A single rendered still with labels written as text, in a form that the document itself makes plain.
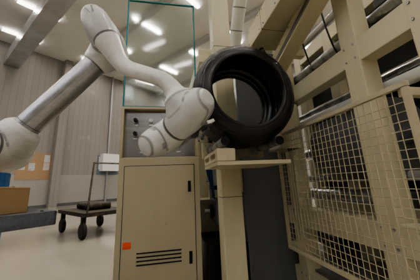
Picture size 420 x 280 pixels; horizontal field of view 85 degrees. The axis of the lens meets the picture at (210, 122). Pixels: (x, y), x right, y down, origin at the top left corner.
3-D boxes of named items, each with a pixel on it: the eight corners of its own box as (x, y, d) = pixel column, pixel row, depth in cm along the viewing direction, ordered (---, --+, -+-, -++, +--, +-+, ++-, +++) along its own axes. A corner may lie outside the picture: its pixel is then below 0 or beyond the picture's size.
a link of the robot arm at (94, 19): (117, 23, 88) (127, 45, 101) (98, -9, 92) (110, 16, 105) (84, 37, 85) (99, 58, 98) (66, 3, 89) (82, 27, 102)
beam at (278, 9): (248, 49, 167) (246, 31, 171) (280, 51, 172) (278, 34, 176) (292, -22, 110) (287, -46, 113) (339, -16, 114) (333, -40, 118)
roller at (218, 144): (215, 147, 143) (215, 154, 142) (207, 147, 142) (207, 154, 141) (230, 135, 110) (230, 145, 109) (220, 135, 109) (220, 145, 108)
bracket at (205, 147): (201, 159, 142) (201, 143, 145) (262, 157, 150) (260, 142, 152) (202, 159, 139) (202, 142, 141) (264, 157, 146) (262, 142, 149)
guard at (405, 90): (288, 248, 141) (275, 135, 158) (290, 247, 141) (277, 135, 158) (477, 347, 55) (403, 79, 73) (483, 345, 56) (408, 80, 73)
